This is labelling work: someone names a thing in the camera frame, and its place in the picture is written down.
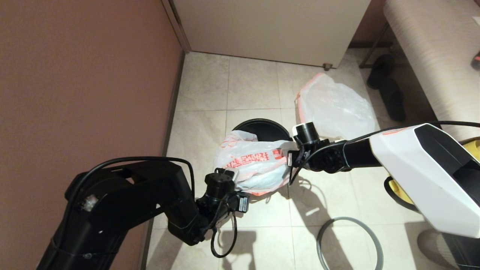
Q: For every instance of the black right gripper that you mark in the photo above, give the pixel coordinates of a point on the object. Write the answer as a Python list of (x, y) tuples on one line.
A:
[(300, 155)]

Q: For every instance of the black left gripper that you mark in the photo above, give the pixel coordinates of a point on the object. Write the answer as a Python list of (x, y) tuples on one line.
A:
[(221, 206)]

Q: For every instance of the black round trash bin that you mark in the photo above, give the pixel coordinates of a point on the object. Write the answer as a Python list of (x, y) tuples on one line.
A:
[(266, 129)]

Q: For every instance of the white red-printed plastic bag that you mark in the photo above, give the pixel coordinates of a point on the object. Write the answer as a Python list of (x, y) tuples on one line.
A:
[(255, 161)]

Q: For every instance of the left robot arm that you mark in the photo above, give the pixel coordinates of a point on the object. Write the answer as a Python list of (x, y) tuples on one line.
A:
[(131, 198)]

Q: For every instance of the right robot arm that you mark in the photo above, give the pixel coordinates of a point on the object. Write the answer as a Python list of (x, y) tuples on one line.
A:
[(412, 168)]

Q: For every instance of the yellow fabric bag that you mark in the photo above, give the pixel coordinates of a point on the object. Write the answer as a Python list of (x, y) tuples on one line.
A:
[(399, 191)]

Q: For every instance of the small metal cabinet foot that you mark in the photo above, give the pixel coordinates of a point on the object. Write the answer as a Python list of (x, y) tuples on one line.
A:
[(327, 67)]

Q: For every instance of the thin metal table leg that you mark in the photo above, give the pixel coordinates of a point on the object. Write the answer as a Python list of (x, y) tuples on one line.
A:
[(366, 59)]

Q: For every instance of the white cabinet door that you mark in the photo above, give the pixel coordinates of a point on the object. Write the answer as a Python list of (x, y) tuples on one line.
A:
[(270, 30)]

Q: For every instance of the ribbed cream vase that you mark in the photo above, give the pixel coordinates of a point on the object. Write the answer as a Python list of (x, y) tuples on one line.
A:
[(431, 243)]

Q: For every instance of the beige woodgrain table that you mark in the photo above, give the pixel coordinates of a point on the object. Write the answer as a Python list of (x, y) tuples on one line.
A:
[(431, 56)]

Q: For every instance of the red black object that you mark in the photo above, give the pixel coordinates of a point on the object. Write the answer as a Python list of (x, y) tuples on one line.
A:
[(476, 60)]

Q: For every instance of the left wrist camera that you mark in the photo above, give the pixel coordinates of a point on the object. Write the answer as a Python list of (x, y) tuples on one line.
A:
[(231, 174)]

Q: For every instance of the grey door frame strip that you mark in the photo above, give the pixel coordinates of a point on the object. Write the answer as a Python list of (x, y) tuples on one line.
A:
[(176, 23)]

